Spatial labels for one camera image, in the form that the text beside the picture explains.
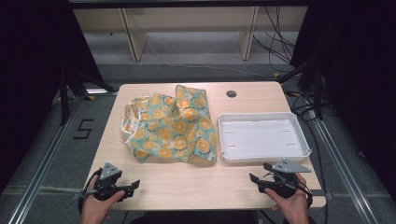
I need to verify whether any thin white floor cable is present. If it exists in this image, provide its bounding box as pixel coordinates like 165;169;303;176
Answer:
143;34;273;79

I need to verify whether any person's left hand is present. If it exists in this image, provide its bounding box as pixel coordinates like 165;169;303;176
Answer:
81;175;126;224

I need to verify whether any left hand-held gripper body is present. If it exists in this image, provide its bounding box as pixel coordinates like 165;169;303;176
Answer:
92;161;135;203

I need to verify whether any aluminium floor cross rail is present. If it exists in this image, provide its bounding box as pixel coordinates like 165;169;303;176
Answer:
0;185;94;196

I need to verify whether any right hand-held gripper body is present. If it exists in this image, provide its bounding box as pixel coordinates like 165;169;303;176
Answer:
257;158;312;200

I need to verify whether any person's right hand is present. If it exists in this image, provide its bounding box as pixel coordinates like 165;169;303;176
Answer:
264;173;310;224

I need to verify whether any teal orange-print cloth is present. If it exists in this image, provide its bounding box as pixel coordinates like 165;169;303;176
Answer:
120;84;218;164

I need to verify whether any bundle of black cables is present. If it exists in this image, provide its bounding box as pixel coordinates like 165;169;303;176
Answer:
251;6;297;73

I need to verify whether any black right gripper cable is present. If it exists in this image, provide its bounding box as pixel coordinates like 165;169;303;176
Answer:
293;178;314;210

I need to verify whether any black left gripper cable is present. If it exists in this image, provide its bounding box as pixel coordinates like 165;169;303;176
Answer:
78;168;104;217

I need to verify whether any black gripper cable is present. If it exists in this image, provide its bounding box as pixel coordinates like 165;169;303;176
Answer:
293;178;314;210
78;168;104;217

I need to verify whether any black metal stand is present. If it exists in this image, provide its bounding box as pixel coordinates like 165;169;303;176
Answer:
277;52;325;121
58;66;118;126

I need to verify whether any person's dark lap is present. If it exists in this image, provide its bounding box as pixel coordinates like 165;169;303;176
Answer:
128;210;260;224

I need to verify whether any white plastic tray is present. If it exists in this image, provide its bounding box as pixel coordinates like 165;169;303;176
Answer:
217;111;313;164

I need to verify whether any black curtain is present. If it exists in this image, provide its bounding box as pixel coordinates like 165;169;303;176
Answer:
290;0;396;203
0;0;106;194

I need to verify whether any light wooden bench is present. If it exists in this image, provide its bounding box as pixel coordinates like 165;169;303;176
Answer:
73;6;309;63

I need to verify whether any black floor cable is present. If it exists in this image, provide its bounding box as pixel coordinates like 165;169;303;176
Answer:
284;90;331;224

